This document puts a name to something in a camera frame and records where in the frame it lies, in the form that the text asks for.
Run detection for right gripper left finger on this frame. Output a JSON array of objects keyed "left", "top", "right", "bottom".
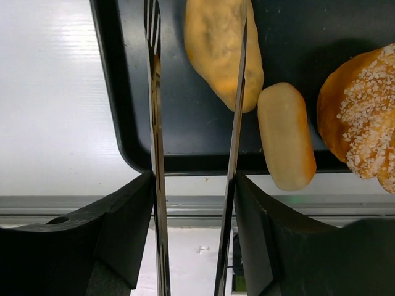
[{"left": 1, "top": 172, "right": 154, "bottom": 295}]

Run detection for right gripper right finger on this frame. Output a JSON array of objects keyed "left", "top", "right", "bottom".
[{"left": 235, "top": 173, "right": 394, "bottom": 295}]

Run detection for metal tongs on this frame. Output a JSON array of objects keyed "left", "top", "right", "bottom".
[{"left": 144, "top": 1, "right": 247, "bottom": 295}]

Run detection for oval bread loaf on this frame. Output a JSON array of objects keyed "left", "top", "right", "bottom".
[{"left": 184, "top": 1, "right": 264, "bottom": 113}]

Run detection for small round bun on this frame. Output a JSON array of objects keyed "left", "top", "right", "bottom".
[{"left": 257, "top": 82, "right": 317, "bottom": 191}]

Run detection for aluminium rail front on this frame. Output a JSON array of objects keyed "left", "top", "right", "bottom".
[{"left": 1, "top": 194, "right": 394, "bottom": 228}]

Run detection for sugared ring pastry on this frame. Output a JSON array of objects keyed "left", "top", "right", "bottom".
[{"left": 317, "top": 44, "right": 394, "bottom": 194}]

